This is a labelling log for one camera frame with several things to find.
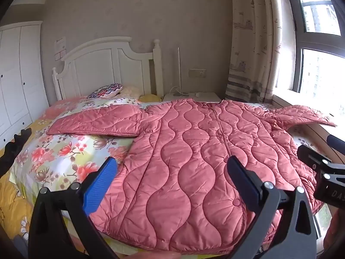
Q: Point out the dark framed window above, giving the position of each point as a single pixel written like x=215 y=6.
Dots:
x=296 y=32

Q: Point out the white nightstand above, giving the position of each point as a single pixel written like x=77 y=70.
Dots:
x=194 y=97

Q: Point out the window sill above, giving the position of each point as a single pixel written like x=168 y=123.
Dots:
x=318 y=137

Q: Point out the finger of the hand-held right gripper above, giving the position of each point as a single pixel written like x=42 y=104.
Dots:
x=310 y=156

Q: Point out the pink quilted coat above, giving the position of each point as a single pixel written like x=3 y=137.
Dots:
x=188 y=153

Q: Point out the yellow floral bed sheet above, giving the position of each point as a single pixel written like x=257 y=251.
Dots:
x=10 y=202

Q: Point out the yellow cushion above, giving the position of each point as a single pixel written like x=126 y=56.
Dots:
x=149 y=98

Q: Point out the paper on wall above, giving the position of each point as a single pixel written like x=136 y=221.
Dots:
x=60 y=47

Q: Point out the black object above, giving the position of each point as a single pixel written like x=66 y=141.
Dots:
x=13 y=151

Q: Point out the white wardrobe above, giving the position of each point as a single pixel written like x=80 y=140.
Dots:
x=21 y=72

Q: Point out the printed striped curtain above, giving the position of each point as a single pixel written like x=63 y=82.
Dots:
x=250 y=45

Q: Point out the white lamp pole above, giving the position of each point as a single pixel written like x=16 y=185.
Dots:
x=178 y=70

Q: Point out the beige pillow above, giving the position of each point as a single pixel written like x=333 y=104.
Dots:
x=132 y=91

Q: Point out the white bed headboard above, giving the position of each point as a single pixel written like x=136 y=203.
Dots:
x=94 y=67

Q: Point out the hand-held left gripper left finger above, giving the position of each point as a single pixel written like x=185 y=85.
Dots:
x=99 y=186

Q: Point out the purple patterned pillow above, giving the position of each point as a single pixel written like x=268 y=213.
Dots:
x=105 y=91

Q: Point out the wall socket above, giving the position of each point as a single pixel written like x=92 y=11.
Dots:
x=197 y=72

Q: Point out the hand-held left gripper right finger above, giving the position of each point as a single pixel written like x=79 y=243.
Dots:
x=242 y=184

